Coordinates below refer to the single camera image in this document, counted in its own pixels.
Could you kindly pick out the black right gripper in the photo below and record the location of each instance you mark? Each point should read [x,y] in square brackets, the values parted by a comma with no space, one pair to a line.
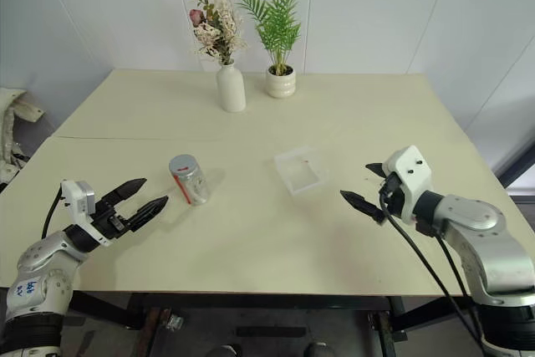
[397,199]

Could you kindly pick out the black metal table frame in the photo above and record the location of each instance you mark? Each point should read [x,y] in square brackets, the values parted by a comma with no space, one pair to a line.
[251,302]

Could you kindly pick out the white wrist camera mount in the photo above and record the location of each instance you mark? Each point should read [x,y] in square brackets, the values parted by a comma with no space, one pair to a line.
[411,173]
[77,202]

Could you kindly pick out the dark grey door frame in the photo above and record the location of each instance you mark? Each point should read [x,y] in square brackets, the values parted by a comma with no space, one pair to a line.
[516,164]

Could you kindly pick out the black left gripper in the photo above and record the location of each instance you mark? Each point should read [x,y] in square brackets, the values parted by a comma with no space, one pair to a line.
[109,219]

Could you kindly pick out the dark rounded shape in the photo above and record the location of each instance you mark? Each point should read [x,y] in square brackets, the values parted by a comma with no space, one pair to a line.
[317,350]

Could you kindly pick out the white ribbed plant pot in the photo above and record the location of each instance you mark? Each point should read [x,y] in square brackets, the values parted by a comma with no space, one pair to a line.
[281,83]

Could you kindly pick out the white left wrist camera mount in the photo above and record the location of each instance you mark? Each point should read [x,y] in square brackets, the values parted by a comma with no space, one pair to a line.
[77,202]

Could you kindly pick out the dried flower bouquet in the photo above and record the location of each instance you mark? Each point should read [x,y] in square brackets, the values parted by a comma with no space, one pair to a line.
[215,31]

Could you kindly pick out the green palm plant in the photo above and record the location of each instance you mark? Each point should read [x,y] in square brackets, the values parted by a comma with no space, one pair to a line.
[276,27]

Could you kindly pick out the clear jar with grey lid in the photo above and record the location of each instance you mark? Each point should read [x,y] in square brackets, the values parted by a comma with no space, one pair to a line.
[196,190]

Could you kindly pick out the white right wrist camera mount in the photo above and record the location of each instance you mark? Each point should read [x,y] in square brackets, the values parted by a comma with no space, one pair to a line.
[411,173]

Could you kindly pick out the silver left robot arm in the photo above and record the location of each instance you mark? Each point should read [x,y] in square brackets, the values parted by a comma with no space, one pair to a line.
[42,265]

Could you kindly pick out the grey ribbed jar lid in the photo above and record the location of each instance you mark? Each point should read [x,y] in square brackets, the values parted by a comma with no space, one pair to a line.
[184,164]

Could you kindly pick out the clear plastic tray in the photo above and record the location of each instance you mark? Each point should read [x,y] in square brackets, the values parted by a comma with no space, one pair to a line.
[301,173]

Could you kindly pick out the white ceramic vase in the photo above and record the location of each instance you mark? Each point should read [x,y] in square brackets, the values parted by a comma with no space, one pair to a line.
[230,89]

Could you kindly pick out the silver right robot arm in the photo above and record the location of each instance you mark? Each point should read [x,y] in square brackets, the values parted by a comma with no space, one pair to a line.
[480,223]

